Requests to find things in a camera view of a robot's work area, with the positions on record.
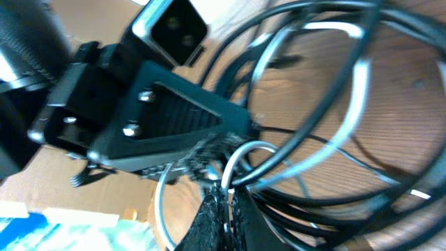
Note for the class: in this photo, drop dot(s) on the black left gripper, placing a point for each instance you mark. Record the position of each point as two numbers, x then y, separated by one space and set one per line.
160 119

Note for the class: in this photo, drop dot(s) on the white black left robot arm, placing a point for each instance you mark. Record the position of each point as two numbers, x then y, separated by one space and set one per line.
119 107

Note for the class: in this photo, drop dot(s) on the blue white package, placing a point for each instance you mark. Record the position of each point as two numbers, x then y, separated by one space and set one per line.
63 229

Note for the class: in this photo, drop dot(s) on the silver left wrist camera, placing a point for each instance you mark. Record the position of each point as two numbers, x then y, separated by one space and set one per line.
172 28

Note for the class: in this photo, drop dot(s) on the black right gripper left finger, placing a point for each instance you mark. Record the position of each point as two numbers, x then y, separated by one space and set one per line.
206 232

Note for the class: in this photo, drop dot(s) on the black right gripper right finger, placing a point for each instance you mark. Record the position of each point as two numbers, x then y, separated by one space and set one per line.
250 230

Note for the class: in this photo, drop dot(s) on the cardboard box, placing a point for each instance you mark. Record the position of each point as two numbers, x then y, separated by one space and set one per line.
69 181

